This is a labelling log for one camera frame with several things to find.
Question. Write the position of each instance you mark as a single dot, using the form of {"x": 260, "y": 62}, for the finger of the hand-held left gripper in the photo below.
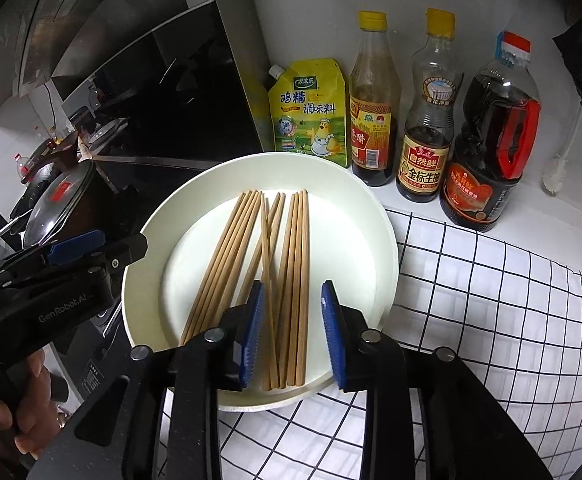
{"x": 76, "y": 247}
{"x": 128, "y": 252}

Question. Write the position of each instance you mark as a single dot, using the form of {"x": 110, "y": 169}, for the dark cooking pot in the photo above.
{"x": 103, "y": 200}

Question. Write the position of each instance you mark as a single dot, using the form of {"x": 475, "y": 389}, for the person's left hand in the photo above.
{"x": 36, "y": 375}

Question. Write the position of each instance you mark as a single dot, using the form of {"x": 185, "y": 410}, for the yellow seasoning pouch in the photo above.
{"x": 311, "y": 110}

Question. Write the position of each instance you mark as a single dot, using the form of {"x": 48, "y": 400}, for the white round bowl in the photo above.
{"x": 346, "y": 240}

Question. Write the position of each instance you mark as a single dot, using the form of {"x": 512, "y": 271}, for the black range hood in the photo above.
{"x": 121, "y": 35}

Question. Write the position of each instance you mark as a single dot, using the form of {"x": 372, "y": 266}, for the yellow-capped vinegar bottle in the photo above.
{"x": 371, "y": 130}

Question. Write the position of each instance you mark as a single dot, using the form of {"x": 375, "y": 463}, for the yellow-capped clear soy sauce bottle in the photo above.
{"x": 423, "y": 170}

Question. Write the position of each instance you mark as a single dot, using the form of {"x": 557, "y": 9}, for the large red-capped soy sauce jug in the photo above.
{"x": 476, "y": 200}

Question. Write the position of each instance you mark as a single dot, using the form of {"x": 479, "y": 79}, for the white dish brush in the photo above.
{"x": 553, "y": 175}

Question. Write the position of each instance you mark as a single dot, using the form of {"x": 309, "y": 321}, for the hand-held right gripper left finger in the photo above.
{"x": 252, "y": 335}

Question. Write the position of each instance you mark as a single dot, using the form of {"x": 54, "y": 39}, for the pile of wooden chopsticks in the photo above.
{"x": 296, "y": 260}

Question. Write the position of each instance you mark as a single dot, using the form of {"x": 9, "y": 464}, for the white black-grid table mat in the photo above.
{"x": 471, "y": 335}

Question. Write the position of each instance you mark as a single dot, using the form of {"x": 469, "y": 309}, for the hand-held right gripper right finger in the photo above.
{"x": 332, "y": 335}

